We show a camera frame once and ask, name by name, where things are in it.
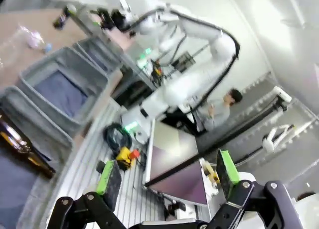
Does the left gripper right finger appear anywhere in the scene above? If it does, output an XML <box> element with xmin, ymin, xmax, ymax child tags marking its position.
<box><xmin>209</xmin><ymin>149</ymin><xmax>299</xmax><ymax>229</ymax></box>

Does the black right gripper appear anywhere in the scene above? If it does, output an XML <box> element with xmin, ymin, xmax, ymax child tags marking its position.
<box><xmin>92</xmin><ymin>7</ymin><xmax>127</xmax><ymax>31</ymax></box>

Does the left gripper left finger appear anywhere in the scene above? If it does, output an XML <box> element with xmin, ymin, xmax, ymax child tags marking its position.
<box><xmin>53</xmin><ymin>160</ymin><xmax>125</xmax><ymax>229</ymax></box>

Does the black drink can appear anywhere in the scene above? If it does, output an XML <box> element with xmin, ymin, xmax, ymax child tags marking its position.
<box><xmin>52</xmin><ymin>4</ymin><xmax>77</xmax><ymax>30</ymax></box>

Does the small pink-label plastic bottle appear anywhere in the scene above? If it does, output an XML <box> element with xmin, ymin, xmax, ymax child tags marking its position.
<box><xmin>14</xmin><ymin>24</ymin><xmax>53</xmax><ymax>53</ymax></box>

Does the grey fabric basket Can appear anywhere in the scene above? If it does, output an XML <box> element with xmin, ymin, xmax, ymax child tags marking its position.
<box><xmin>71</xmin><ymin>36</ymin><xmax>127</xmax><ymax>74</ymax></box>

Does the grey fabric basket Plastic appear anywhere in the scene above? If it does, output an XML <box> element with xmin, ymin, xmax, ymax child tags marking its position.
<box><xmin>18</xmin><ymin>46</ymin><xmax>123</xmax><ymax>138</ymax></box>

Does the grey fabric basket Bottle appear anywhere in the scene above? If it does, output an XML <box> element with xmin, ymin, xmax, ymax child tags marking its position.
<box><xmin>0</xmin><ymin>86</ymin><xmax>74</xmax><ymax>229</ymax></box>

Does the yellow emergency stop box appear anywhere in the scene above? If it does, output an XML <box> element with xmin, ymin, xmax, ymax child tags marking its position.
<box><xmin>115</xmin><ymin>146</ymin><xmax>141</xmax><ymax>170</ymax></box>

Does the flat monitor screen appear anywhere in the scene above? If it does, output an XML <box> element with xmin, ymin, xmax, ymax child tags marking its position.
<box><xmin>144</xmin><ymin>119</ymin><xmax>200</xmax><ymax>188</ymax></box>
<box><xmin>146</xmin><ymin>158</ymin><xmax>210</xmax><ymax>208</ymax></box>

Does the white control box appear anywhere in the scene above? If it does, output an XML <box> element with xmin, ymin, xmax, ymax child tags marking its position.
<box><xmin>120</xmin><ymin>102</ymin><xmax>157</xmax><ymax>145</ymax></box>

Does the seated person grey sweater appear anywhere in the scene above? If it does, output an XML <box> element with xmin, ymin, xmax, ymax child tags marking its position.
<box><xmin>198</xmin><ymin>88</ymin><xmax>244</xmax><ymax>133</ymax></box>

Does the black tripod stand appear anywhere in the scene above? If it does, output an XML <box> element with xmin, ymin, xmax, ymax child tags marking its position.
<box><xmin>234</xmin><ymin>97</ymin><xmax>285</xmax><ymax>165</ymax></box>

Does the brown glass bottle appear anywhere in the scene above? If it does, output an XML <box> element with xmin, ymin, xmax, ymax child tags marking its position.
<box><xmin>0</xmin><ymin>129</ymin><xmax>56</xmax><ymax>180</ymax></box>
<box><xmin>0</xmin><ymin>114</ymin><xmax>34</xmax><ymax>152</ymax></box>

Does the coiled black cable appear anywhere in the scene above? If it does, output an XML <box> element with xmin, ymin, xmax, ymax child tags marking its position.
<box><xmin>103</xmin><ymin>122</ymin><xmax>133</xmax><ymax>155</ymax></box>

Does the white folded bracket stand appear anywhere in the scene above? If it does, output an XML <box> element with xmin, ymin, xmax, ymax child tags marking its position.
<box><xmin>261</xmin><ymin>123</ymin><xmax>295</xmax><ymax>153</ymax></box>

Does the white camera on stand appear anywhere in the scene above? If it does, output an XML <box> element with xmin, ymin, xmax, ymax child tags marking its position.
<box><xmin>272</xmin><ymin>85</ymin><xmax>293</xmax><ymax>111</ymax></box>

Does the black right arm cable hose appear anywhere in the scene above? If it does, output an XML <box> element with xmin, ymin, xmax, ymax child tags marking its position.
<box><xmin>128</xmin><ymin>9</ymin><xmax>242</xmax><ymax>115</ymax></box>

